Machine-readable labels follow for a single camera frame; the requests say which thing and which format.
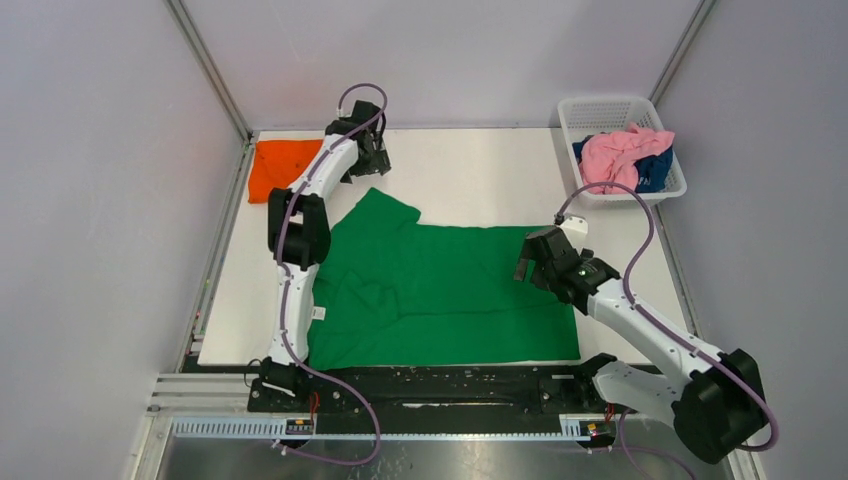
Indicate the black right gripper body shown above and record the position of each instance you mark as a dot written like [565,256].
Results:
[541,278]

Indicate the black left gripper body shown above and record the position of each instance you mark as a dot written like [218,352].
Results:
[356,169]

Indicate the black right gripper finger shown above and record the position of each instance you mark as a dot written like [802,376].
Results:
[546,237]
[521,268]

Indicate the green t shirt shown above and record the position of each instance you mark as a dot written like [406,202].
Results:
[396,292]

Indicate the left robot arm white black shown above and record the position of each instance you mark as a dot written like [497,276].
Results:
[299,235]

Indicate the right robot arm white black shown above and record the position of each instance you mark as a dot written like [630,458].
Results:
[713,400]

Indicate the folded orange t shirt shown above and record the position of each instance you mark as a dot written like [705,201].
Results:
[278,163]

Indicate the pink t shirt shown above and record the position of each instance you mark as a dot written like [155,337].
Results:
[616,159]

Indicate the white plastic laundry basket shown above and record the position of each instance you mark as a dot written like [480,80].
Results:
[584,116]

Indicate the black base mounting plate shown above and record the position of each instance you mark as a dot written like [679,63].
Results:
[525,402]

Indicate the navy blue t shirt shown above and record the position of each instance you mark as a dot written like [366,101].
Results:
[656,171]

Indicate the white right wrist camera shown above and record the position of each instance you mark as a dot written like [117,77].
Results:
[575,228]

